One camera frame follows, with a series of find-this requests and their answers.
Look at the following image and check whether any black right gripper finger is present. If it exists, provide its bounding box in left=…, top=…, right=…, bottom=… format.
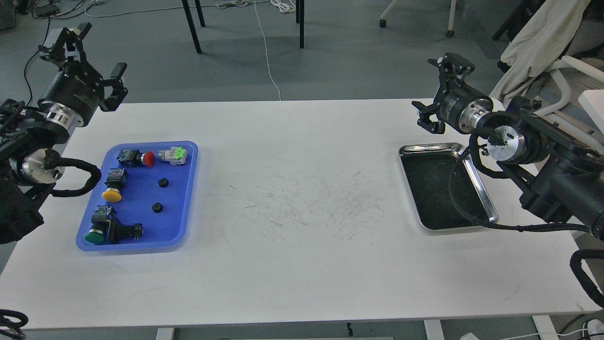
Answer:
left=428, top=52, right=475, bottom=82
left=411, top=101, right=446, bottom=134

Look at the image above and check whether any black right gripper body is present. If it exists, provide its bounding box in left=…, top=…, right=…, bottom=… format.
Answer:
left=434, top=72, right=494, bottom=134

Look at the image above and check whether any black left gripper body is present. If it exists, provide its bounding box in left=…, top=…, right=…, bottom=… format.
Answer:
left=37, top=60, right=127, bottom=126

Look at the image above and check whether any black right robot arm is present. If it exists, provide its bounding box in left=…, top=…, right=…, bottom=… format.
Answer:
left=412, top=52, right=604, bottom=240

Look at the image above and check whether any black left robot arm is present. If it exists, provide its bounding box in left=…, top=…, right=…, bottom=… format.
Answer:
left=0, top=22, right=128, bottom=244

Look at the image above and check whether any silver metal tray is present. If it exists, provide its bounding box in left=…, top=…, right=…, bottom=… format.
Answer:
left=398, top=142, right=499, bottom=234

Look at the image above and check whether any blue plastic tray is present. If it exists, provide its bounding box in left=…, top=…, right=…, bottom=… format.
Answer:
left=75, top=141, right=199, bottom=254

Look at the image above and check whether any beige cloth on chair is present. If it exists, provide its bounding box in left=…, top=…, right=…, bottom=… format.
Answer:
left=489, top=0, right=589, bottom=105

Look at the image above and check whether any black table leg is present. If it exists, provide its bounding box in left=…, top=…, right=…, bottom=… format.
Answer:
left=181, top=0, right=205, bottom=54

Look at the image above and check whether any black floor cable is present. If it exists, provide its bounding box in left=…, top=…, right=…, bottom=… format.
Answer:
left=24, top=17, right=51, bottom=107

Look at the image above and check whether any red push button switch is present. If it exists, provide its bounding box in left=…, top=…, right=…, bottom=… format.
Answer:
left=116, top=149, right=156, bottom=168

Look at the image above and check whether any yellow push button switch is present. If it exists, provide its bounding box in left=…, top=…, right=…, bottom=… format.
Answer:
left=101, top=167, right=128, bottom=203

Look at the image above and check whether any grey green switch module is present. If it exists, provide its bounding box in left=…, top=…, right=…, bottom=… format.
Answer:
left=158, top=146, right=188, bottom=166

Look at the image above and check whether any green push button switch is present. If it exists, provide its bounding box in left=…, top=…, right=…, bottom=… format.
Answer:
left=84, top=205, right=115, bottom=245

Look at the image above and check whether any black switch block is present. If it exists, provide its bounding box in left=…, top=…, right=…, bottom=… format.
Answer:
left=107, top=218, right=144, bottom=245

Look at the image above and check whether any white floor cable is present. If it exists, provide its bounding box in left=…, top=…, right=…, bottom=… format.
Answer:
left=254, top=0, right=282, bottom=101

